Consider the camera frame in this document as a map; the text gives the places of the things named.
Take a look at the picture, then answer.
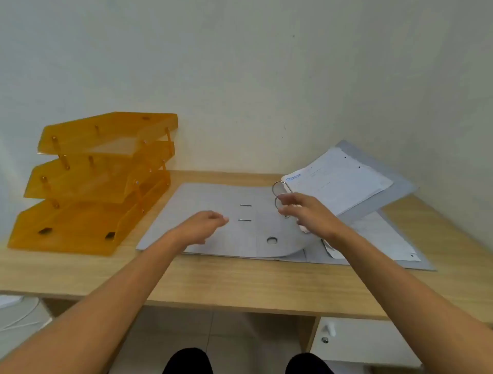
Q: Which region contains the person's leg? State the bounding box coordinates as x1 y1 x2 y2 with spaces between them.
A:
285 352 335 374
162 348 214 374

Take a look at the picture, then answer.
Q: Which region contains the person's left forearm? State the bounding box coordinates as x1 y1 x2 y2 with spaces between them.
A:
0 230 186 374

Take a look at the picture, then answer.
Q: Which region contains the person's right forearm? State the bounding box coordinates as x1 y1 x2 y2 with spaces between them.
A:
326 227 493 374

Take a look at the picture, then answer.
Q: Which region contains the orange three-tier document tray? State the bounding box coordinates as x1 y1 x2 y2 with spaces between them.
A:
7 112 179 257

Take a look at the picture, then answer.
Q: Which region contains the person's left hand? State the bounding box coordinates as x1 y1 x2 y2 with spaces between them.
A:
169 210 230 247

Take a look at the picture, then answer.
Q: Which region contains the stack of white printed sheets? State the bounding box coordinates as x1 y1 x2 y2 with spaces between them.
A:
281 147 394 234

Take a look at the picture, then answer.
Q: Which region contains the person's right hand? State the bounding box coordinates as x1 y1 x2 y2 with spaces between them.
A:
277 192 348 248

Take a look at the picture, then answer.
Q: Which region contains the white punched paper sheet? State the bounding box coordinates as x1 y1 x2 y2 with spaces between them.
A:
323 211 421 262

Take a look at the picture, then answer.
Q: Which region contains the person's right leg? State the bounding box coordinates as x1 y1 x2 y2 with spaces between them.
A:
285 352 335 374

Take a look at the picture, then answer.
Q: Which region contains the white desk drawer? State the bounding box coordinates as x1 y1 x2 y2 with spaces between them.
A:
310 317 423 369

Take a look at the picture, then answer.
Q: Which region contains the grey ring binder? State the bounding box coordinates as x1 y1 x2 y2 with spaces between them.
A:
136 140 437 271

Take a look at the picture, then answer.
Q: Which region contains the person's left leg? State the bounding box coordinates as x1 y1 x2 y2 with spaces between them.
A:
162 348 214 374

